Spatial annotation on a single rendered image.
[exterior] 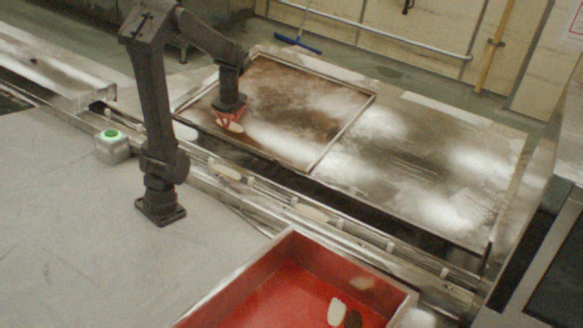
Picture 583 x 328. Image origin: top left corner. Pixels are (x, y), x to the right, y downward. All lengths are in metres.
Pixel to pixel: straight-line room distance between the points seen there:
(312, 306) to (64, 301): 0.52
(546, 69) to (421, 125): 2.95
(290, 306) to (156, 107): 0.52
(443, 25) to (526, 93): 0.98
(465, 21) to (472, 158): 3.33
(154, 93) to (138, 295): 0.43
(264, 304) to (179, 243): 0.27
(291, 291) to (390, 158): 0.56
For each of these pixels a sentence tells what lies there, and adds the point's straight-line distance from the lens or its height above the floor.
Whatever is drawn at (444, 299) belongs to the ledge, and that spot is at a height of 0.86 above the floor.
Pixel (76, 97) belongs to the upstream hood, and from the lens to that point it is 1.64.
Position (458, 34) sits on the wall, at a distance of 4.86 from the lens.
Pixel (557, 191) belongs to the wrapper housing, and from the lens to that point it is 1.42.
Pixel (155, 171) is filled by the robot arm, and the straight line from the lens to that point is 1.22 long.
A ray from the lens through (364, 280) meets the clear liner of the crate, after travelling 1.09.
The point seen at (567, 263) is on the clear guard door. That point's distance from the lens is 0.90.
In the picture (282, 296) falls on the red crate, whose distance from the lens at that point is 1.11.
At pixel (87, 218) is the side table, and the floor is 0.82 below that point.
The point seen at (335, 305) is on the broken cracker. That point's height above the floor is 0.83.
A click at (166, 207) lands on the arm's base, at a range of 1.25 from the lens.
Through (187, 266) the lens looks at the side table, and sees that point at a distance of 1.16.
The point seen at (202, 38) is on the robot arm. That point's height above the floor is 1.25.
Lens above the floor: 1.64
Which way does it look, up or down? 32 degrees down
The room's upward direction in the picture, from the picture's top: 10 degrees clockwise
